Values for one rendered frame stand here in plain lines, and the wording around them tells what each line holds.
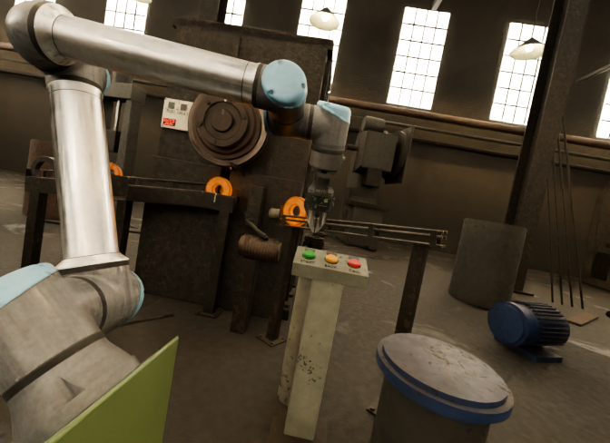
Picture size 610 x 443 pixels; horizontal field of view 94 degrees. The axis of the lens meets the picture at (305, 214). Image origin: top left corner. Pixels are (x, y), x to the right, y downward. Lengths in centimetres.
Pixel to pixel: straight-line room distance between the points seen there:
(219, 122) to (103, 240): 103
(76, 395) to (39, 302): 17
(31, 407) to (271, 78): 67
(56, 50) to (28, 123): 1073
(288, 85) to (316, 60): 136
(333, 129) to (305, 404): 86
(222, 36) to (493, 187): 782
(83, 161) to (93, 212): 13
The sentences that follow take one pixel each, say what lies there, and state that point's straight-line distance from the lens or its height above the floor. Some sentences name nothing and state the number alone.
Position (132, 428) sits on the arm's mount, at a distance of 73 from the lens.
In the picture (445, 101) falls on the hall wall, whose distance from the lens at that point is 873.
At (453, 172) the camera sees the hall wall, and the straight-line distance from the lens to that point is 848.
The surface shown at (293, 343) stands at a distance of 118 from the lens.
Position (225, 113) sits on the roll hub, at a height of 116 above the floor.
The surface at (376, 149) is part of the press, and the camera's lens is 585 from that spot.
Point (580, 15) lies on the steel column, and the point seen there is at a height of 383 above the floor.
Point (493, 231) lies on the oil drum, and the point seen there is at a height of 78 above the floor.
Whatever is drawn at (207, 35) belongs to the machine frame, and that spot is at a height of 166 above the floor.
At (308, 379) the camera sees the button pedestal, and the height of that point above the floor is 21.
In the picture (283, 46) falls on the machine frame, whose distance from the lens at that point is 203.
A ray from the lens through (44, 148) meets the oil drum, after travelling 439.
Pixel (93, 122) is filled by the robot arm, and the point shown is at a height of 88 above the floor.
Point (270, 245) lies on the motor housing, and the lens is 152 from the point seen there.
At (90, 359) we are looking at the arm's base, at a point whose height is 45.
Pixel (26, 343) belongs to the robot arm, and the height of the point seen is 48.
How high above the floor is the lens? 79
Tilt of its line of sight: 3 degrees down
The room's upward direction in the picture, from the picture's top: 10 degrees clockwise
